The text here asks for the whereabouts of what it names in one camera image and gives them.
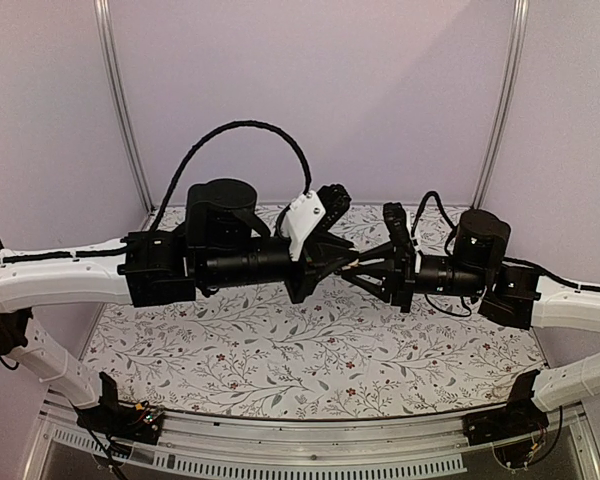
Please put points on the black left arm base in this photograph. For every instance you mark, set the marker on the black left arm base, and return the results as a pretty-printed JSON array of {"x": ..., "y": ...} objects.
[{"x": 141, "y": 422}]

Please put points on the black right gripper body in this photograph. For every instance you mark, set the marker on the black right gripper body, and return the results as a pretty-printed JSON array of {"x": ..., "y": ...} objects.
[{"x": 404, "y": 278}]

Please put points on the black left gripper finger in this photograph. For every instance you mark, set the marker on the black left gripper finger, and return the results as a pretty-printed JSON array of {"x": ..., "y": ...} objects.
[
  {"x": 331, "y": 244},
  {"x": 329, "y": 267}
]

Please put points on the right aluminium corner post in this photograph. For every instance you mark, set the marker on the right aluminium corner post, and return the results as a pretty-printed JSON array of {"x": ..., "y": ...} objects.
[{"x": 511, "y": 68}]

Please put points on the aluminium frame rail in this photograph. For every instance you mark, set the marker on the aluminium frame rail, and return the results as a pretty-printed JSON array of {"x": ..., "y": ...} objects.
[{"x": 202, "y": 446}]

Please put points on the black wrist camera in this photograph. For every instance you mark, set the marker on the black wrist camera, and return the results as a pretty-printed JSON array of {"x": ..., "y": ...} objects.
[
  {"x": 396, "y": 221},
  {"x": 308, "y": 212}
]

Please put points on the floral patterned table mat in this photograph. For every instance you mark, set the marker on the floral patterned table mat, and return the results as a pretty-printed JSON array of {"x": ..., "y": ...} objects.
[{"x": 342, "y": 353}]

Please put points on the white earbud charging case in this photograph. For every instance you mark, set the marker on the white earbud charging case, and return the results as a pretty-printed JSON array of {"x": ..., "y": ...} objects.
[{"x": 350, "y": 265}]

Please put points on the left aluminium corner post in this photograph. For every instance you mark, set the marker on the left aluminium corner post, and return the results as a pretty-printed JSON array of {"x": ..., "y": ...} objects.
[{"x": 115, "y": 82}]

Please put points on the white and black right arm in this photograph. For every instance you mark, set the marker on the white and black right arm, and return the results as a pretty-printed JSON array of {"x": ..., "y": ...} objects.
[{"x": 510, "y": 292}]

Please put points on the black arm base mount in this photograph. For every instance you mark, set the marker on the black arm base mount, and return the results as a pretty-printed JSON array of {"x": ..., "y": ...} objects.
[{"x": 519, "y": 415}]

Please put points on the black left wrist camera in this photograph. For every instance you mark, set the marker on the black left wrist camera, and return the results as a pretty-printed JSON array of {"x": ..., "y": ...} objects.
[{"x": 308, "y": 212}]

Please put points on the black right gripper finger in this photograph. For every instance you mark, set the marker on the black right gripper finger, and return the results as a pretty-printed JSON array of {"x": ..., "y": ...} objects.
[
  {"x": 377, "y": 287},
  {"x": 380, "y": 253}
]

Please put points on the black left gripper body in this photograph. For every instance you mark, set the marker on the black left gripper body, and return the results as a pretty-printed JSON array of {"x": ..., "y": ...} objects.
[{"x": 312, "y": 264}]

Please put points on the aluminium corner post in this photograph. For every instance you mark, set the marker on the aluminium corner post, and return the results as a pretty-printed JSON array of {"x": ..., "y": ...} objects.
[
  {"x": 511, "y": 68},
  {"x": 115, "y": 82}
]

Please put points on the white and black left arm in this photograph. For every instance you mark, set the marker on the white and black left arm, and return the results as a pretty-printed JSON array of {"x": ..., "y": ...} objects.
[{"x": 221, "y": 243}]

